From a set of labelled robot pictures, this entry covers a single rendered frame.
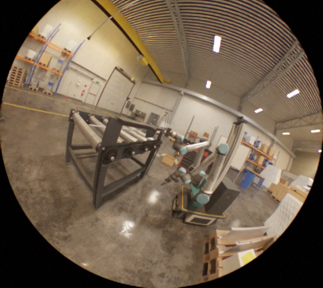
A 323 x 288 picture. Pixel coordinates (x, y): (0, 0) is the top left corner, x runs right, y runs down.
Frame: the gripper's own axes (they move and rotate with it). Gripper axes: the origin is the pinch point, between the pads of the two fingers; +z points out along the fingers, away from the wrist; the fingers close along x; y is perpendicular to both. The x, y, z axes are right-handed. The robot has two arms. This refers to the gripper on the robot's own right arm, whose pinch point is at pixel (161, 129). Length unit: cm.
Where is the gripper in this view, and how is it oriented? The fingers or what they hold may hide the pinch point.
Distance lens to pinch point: 134.7
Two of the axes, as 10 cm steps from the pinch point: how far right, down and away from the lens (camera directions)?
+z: -8.6, -4.0, 3.2
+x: 4.1, -9.1, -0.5
